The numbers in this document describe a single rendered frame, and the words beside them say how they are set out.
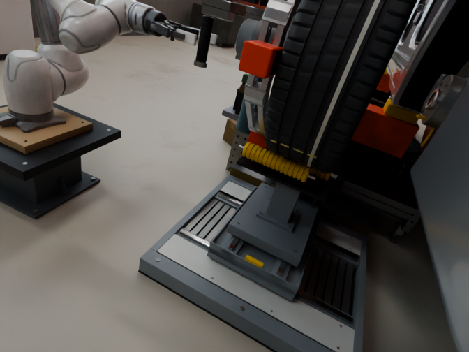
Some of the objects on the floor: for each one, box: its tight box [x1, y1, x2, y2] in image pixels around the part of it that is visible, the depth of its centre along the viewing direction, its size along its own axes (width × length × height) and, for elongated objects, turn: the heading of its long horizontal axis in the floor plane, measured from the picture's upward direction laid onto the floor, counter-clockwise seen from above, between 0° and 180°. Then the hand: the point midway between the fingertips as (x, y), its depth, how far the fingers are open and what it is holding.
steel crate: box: [190, 3, 245, 47], centre depth 649 cm, size 80×99×67 cm
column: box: [225, 129, 250, 172], centre depth 186 cm, size 10×10×42 cm
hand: (204, 39), depth 92 cm, fingers open, 13 cm apart
